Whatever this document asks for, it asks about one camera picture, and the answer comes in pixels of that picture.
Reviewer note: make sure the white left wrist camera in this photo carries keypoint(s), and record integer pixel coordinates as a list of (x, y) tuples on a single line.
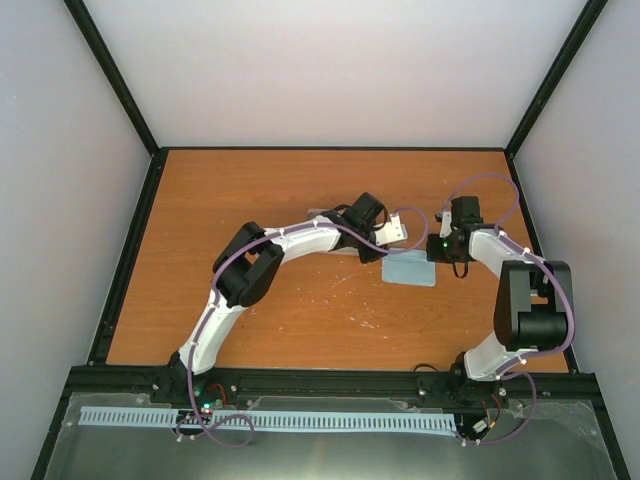
[(390, 232)]

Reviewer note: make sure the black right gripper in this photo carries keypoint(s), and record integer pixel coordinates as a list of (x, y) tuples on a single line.
[(433, 254)]

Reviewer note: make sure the pink glasses case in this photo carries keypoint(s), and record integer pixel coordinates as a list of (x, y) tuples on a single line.
[(345, 251)]

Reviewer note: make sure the black enclosure frame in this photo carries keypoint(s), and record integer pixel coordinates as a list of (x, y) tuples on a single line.
[(587, 18)]

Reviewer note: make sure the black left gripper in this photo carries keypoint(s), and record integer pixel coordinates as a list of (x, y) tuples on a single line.
[(366, 254)]

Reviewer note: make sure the light blue cleaning cloth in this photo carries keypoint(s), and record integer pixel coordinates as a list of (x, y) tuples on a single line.
[(410, 268)]

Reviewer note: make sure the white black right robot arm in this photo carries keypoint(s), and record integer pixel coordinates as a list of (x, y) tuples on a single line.
[(533, 314)]

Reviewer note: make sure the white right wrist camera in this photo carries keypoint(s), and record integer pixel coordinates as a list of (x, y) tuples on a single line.
[(444, 219)]

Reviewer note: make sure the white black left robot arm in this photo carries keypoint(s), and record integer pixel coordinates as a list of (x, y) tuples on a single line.
[(245, 270)]

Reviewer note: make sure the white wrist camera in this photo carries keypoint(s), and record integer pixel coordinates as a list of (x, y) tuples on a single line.
[(444, 219), (390, 232)]

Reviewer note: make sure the light blue slotted cable duct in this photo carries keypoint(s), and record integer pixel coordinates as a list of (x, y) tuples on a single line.
[(278, 421)]

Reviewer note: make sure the black aluminium mounting rail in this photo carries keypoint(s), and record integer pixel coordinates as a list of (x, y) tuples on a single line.
[(421, 388)]

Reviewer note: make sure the grey metal base plate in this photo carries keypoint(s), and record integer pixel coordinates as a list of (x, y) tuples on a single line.
[(523, 440)]

